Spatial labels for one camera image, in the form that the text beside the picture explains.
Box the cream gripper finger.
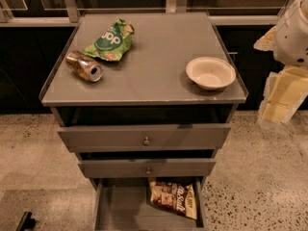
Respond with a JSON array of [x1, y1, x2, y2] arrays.
[[258, 65, 308, 126], [253, 26, 276, 51]]

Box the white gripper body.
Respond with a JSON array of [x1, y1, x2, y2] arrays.
[[273, 0, 308, 66]]

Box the brown chip bag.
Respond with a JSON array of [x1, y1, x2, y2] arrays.
[[148, 178, 197, 219]]

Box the grey top drawer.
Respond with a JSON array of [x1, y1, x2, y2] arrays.
[[58, 123, 231, 153]]

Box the grey drawer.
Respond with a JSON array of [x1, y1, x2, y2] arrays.
[[58, 123, 231, 153], [78, 158, 216, 178], [93, 177, 209, 231]]

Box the grey drawer cabinet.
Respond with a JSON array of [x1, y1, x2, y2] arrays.
[[38, 11, 249, 231]]

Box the grey middle drawer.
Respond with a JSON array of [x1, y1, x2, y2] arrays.
[[78, 158, 216, 178]]

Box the brass top drawer knob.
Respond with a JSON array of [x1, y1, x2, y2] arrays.
[[142, 137, 151, 146]]

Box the green chip bag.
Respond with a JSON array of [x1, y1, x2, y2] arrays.
[[83, 18, 135, 62]]

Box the grey bottom drawer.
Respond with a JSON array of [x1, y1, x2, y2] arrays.
[[93, 177, 209, 231]]

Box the white paper bowl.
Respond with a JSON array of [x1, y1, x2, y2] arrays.
[[186, 57, 236, 90]]

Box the crushed brown soda can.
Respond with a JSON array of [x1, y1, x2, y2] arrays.
[[65, 51, 102, 82]]

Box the black object on floor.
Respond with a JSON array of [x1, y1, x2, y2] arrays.
[[15, 212, 36, 231]]

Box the metal railing frame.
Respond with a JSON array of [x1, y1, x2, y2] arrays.
[[0, 0, 295, 27]]

